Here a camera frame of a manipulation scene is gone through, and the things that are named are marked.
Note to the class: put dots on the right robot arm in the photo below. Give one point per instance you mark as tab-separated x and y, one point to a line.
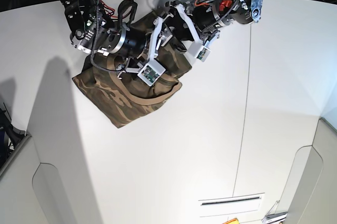
97	28

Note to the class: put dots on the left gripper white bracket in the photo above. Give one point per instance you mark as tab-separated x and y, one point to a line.
190	23

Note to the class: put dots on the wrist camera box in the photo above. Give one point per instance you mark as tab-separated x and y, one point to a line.
198	51
151	72

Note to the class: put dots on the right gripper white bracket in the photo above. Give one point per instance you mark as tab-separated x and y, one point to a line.
158	37

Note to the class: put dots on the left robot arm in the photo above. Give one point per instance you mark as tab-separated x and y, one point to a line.
228	11

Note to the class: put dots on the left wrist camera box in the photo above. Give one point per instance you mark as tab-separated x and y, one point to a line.
198	51

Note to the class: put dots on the camouflage T-shirt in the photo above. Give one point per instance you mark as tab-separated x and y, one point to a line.
121	95

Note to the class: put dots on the grey device at edge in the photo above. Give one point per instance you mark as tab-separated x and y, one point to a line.
273	218

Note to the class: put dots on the orange object at edge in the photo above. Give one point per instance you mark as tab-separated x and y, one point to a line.
232	221

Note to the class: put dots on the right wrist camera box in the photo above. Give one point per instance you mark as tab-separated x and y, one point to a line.
151	72

